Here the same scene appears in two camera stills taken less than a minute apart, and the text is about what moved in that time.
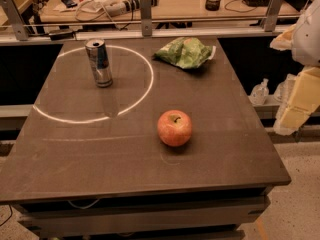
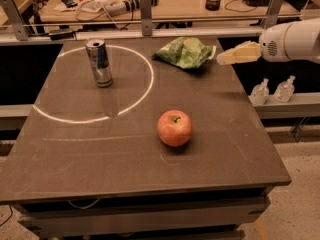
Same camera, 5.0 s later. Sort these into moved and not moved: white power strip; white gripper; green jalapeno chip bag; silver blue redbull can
Moved: white gripper
Not moved: white power strip; silver blue redbull can; green jalapeno chip bag
